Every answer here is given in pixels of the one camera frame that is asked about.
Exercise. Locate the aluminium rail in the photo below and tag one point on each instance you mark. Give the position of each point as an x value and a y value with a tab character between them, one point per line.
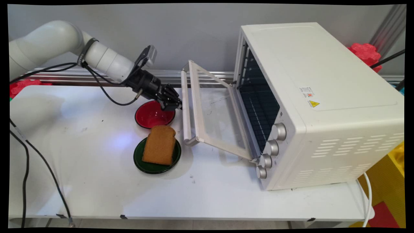
210	77

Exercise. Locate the brown toast slice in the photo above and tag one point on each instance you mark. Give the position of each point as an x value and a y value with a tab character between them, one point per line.
159	145

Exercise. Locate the red foam floor tile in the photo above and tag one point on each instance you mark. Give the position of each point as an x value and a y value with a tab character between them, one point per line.
385	216

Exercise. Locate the yellow foam mat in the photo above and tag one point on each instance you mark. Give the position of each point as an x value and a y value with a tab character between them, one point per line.
388	181

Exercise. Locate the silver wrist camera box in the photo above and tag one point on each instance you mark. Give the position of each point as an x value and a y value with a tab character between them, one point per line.
149	55

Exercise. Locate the silver oven knob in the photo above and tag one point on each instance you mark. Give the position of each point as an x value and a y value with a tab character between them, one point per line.
279	131
272	148
261	172
266	161

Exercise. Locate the aluminium post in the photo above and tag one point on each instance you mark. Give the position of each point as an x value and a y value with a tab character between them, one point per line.
388	29

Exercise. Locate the white glass oven door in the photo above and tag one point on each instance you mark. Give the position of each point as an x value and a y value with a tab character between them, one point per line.
195	106

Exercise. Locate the white toaster oven body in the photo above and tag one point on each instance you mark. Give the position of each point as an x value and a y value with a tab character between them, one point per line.
323	97

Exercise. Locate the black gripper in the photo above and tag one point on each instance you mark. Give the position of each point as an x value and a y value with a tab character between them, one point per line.
145	84

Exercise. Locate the white oven label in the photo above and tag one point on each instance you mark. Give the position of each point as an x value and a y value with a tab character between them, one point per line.
306	92

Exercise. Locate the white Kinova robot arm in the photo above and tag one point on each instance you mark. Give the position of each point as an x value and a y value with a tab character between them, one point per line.
48	42

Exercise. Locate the red foam block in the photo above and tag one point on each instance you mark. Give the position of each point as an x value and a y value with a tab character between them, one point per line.
365	53

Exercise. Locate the dark green plate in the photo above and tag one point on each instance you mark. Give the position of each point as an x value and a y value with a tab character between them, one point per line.
152	167

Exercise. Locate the red bowl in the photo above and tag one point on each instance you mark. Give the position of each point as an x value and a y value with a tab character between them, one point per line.
148	116

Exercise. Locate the red foam piece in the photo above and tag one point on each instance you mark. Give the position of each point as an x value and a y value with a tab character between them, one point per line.
22	85

